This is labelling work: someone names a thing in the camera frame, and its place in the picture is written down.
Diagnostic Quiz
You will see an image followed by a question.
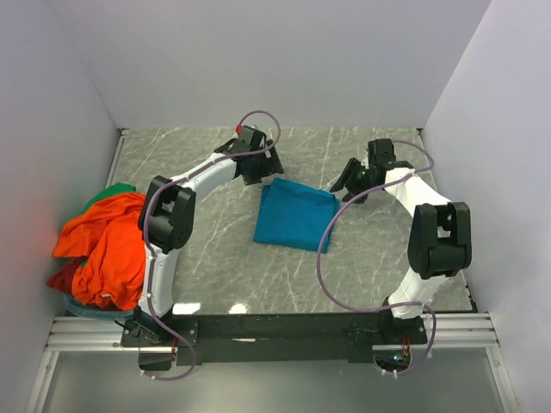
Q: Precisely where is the aluminium frame rail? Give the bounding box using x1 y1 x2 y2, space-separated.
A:
25 313 521 412

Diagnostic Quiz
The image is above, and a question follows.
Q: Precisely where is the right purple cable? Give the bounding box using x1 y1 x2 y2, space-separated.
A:
316 139 436 378

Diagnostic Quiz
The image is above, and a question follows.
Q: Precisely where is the green t shirt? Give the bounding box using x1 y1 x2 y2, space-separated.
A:
82 182 136 214

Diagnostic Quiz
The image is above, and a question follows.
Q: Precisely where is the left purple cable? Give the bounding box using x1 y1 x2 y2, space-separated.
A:
139 110 282 382

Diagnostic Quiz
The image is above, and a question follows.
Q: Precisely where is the clear blue plastic basket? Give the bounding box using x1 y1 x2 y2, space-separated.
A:
60 293 133 321

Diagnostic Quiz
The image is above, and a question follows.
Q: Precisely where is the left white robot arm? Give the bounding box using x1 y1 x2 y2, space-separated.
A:
138 125 284 346

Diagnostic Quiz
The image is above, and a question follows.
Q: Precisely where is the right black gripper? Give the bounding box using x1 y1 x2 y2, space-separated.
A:
330 157 378 206

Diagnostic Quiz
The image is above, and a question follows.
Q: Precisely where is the orange t shirt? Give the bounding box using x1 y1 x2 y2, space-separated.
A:
53 192 145 311

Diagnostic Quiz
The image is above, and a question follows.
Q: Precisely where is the purple cable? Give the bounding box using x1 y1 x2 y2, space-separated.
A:
316 139 436 378
139 110 282 382

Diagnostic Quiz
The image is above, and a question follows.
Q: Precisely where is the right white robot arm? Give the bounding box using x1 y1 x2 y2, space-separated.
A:
330 139 472 343

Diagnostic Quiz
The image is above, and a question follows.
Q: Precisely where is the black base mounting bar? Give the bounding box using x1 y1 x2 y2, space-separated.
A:
121 311 428 371

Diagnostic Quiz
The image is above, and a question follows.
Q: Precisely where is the blue t shirt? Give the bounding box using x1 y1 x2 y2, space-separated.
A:
252 178 340 253

